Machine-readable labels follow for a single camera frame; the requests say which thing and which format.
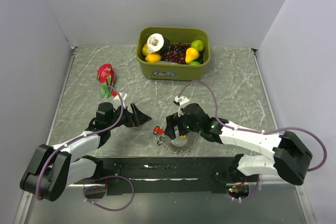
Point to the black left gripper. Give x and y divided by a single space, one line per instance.
136 119

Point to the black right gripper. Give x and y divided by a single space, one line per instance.
172 120

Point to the red tag key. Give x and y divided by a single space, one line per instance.
157 130

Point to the large silver toothed keyring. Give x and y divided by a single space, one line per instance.
178 145

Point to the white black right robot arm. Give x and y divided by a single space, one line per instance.
283 154

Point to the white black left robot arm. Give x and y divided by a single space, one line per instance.
53 168

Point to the red dragon fruit toy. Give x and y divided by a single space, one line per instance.
105 75

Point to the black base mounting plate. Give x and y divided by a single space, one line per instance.
169 174

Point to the green fruit toy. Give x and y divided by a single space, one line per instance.
194 63

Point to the orange yellow mango toy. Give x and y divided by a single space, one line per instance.
153 58

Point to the olive green plastic bin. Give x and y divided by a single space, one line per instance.
169 71

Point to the dark red grape bunch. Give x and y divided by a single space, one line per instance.
176 53

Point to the yellow lemon toy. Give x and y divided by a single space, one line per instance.
144 50

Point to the yellow pear toy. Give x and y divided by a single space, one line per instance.
191 55

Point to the white black cylinder roll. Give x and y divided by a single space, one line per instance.
158 44

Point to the green lime toy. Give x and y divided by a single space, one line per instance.
198 45

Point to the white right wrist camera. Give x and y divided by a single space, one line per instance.
181 102

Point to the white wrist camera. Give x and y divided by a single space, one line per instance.
116 97
181 102

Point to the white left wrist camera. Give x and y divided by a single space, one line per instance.
116 97

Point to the aluminium rail frame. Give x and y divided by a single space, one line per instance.
27 202

